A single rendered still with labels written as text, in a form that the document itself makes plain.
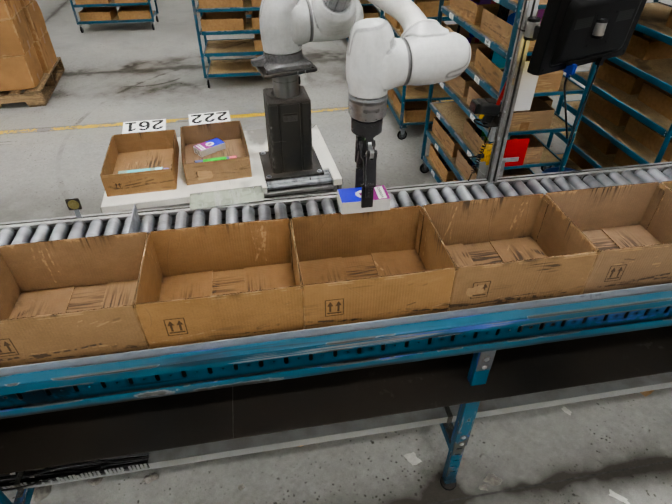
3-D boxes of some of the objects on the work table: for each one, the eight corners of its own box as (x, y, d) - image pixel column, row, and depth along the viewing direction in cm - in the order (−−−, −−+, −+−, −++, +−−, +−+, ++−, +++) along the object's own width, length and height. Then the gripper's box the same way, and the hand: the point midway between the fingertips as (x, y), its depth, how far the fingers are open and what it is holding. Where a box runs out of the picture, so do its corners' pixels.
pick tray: (179, 148, 240) (175, 129, 234) (177, 189, 211) (172, 168, 204) (117, 154, 235) (111, 134, 229) (106, 197, 206) (99, 176, 200)
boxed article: (226, 149, 238) (225, 142, 236) (201, 158, 231) (200, 151, 229) (218, 144, 242) (217, 137, 240) (194, 152, 235) (193, 145, 233)
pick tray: (242, 139, 248) (240, 120, 241) (252, 177, 219) (250, 156, 212) (183, 145, 242) (179, 126, 236) (186, 185, 213) (181, 164, 207)
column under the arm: (259, 153, 235) (251, 84, 215) (313, 148, 240) (310, 80, 219) (265, 181, 216) (258, 108, 195) (324, 174, 220) (323, 102, 200)
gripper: (344, 100, 125) (342, 180, 140) (360, 135, 110) (357, 221, 124) (373, 98, 126) (369, 178, 141) (393, 133, 111) (386, 218, 125)
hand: (363, 189), depth 131 cm, fingers open, 7 cm apart
